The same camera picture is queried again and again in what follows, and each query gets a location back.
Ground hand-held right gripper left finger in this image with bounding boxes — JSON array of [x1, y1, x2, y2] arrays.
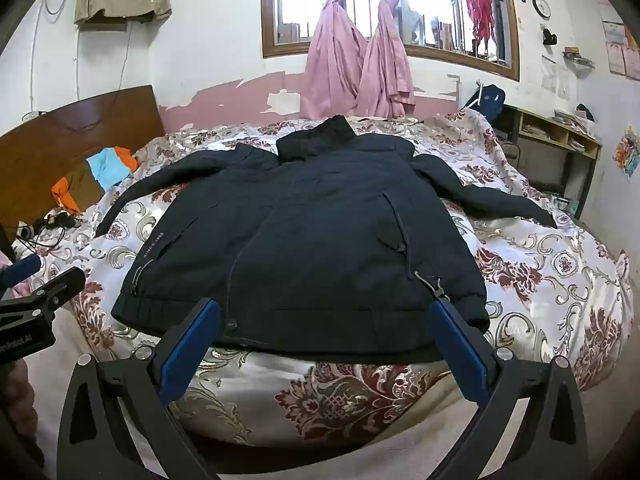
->
[[57, 297, 223, 480]]

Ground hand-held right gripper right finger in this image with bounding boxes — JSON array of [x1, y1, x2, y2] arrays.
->
[[427, 297, 588, 480]]

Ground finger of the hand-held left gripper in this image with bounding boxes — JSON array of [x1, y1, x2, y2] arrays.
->
[[0, 254, 43, 291], [31, 266, 87, 312]]

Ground black padded jacket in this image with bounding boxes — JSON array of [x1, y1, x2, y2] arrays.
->
[[95, 114, 558, 363]]

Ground person's left forearm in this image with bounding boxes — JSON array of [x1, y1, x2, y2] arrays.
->
[[0, 357, 36, 441]]

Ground pink fuzzy garment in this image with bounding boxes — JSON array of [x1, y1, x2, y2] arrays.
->
[[2, 277, 38, 301]]

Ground pale bed sheet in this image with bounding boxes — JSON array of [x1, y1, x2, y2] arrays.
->
[[30, 305, 531, 480]]

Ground orange garment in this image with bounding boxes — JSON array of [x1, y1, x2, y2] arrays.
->
[[51, 146, 139, 215]]

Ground brown garment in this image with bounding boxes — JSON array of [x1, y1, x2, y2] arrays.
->
[[65, 162, 107, 207]]

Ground floral bedspread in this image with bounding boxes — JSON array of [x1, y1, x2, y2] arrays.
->
[[12, 107, 636, 448]]

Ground wooden headboard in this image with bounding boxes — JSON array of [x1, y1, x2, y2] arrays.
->
[[0, 85, 166, 261]]

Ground light blue garment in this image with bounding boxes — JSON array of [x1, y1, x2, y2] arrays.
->
[[86, 149, 134, 192]]

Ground wooden shelf desk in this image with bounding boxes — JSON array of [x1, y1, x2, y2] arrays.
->
[[500, 105, 603, 221]]

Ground dark blue backpack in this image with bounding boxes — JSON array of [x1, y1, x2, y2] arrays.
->
[[462, 84, 507, 123]]

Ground stack of papers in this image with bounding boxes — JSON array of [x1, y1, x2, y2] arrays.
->
[[552, 109, 583, 133]]

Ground pink knotted curtain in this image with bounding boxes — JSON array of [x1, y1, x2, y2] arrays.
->
[[300, 0, 368, 120], [357, 0, 416, 118]]

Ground wooden framed window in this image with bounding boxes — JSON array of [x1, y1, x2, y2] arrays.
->
[[261, 0, 521, 82]]

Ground red hanging garment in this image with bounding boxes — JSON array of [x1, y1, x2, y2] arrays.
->
[[465, 0, 497, 56]]

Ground black cable tangle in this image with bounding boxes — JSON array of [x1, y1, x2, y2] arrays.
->
[[15, 210, 81, 251]]

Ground thin black wall wire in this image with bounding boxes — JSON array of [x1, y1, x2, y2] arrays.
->
[[107, 22, 135, 126]]

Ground colourful wall poster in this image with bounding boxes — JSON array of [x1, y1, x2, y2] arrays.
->
[[612, 127, 640, 181]]

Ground white wall paper sheet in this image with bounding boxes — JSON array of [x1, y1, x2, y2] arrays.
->
[[541, 55, 572, 97]]

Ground small wall shelf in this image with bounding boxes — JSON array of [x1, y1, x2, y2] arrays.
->
[[562, 49, 596, 70]]

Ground pinned wall certificates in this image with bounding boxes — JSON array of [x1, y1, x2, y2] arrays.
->
[[601, 20, 640, 81]]

